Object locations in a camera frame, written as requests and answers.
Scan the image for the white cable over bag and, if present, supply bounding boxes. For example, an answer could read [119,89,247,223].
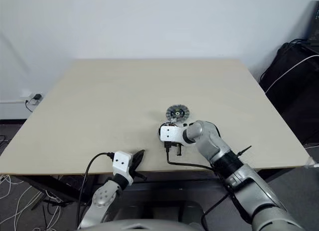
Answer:
[264,54,319,94]

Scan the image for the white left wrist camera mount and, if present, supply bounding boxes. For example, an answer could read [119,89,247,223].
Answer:
[112,150,134,186]

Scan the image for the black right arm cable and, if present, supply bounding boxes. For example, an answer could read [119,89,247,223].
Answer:
[165,142,241,226]

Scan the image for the white wall power outlet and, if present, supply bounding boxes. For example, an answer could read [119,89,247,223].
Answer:
[21,91,44,104]

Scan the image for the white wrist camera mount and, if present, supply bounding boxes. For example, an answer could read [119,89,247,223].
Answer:
[159,125,187,145]
[112,150,134,186]

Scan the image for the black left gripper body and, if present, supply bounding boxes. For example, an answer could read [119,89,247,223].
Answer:
[129,166,148,182]

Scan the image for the black laptop power cable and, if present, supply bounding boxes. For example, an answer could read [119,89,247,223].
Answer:
[290,38,310,46]

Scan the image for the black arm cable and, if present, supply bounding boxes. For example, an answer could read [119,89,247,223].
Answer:
[76,152,116,227]
[165,142,241,226]

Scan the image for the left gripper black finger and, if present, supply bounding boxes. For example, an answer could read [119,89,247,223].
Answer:
[131,149,143,168]
[136,149,146,171]

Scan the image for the clear tape with white tag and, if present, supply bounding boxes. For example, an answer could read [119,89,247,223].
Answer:
[305,156,319,170]

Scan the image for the white floor cables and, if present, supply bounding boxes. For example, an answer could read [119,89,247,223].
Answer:
[0,175,63,230]

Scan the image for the black laptop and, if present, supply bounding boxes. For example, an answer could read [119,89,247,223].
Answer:
[308,0,319,46]

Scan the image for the black table frame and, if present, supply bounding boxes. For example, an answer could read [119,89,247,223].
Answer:
[7,166,275,210]

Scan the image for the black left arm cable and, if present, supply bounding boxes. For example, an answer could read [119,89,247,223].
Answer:
[76,152,116,227]

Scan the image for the large black bag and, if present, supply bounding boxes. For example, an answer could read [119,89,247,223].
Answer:
[259,41,319,145]

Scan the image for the dark rounded shape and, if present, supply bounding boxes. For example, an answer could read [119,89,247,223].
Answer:
[182,201,208,217]

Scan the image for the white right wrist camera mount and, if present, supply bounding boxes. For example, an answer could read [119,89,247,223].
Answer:
[159,125,187,145]

